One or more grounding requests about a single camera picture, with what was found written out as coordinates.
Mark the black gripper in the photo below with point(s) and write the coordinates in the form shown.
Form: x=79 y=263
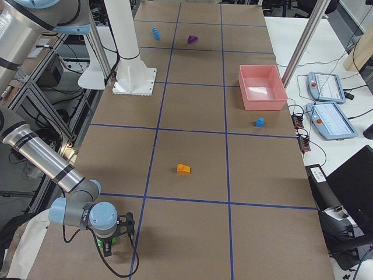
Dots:
x=106 y=240

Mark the green two-stud block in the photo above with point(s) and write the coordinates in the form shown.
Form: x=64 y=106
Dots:
x=113 y=240

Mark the orange sloped block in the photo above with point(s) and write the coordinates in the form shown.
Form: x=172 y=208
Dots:
x=183 y=169

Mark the long blue four-stud block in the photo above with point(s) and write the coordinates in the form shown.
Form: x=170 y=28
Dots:
x=155 y=33

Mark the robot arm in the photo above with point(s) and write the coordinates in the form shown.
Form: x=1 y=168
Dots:
x=80 y=209
x=23 y=22

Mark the pink plastic box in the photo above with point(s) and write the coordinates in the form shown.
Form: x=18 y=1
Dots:
x=261 y=88

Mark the small blue single-stud block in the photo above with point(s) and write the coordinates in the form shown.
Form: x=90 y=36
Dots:
x=260 y=122

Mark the orange black usb hub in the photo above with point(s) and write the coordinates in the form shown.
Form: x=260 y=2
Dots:
x=297 y=121
x=303 y=142

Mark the purple sloped block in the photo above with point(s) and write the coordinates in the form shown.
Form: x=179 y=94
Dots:
x=191 y=39

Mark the black laptop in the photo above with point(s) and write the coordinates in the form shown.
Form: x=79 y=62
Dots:
x=351 y=183

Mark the lower blue teach pendant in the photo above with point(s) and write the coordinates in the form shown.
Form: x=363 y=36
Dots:
x=330 y=121

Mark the blue teach pendant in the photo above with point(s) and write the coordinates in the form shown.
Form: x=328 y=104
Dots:
x=325 y=87
x=330 y=121

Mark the upper blue teach pendant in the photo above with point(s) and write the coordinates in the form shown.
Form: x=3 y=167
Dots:
x=325 y=87

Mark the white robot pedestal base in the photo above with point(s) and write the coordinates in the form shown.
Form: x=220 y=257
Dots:
x=133 y=76

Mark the aluminium frame post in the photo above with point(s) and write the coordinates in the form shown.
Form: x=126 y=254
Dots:
x=312 y=24

